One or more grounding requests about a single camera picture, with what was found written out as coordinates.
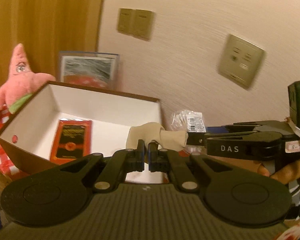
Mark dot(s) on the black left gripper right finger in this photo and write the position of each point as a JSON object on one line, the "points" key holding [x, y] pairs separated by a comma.
{"points": [[176, 167]]}

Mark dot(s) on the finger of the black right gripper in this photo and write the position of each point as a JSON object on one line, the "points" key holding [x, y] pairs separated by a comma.
{"points": [[195, 138]]}

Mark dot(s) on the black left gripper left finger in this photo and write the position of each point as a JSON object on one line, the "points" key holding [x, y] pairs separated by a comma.
{"points": [[119, 165]]}

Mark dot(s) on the beige soft sock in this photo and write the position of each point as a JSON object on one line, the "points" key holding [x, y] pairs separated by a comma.
{"points": [[154, 132]]}

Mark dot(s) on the person's right hand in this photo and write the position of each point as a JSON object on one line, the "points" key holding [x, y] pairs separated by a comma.
{"points": [[287, 174]]}

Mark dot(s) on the clear plastic bag with barcode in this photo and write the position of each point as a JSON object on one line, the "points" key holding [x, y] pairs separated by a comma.
{"points": [[188, 121]]}

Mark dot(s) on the red black card packet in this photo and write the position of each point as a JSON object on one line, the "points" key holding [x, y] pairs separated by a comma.
{"points": [[72, 141]]}

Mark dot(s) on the brown cardboard box white inside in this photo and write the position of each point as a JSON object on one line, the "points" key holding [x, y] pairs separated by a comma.
{"points": [[28, 135]]}

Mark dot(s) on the framed grey picture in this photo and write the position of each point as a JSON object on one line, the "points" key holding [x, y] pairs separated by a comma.
{"points": [[92, 69]]}

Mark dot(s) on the pink starfish plush toy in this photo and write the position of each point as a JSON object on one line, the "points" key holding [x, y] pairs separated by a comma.
{"points": [[22, 82]]}

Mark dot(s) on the wall socket plate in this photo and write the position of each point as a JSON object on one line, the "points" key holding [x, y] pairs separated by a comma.
{"points": [[240, 60]]}

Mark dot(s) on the double wall switch plate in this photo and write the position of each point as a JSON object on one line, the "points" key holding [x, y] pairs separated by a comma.
{"points": [[136, 22]]}

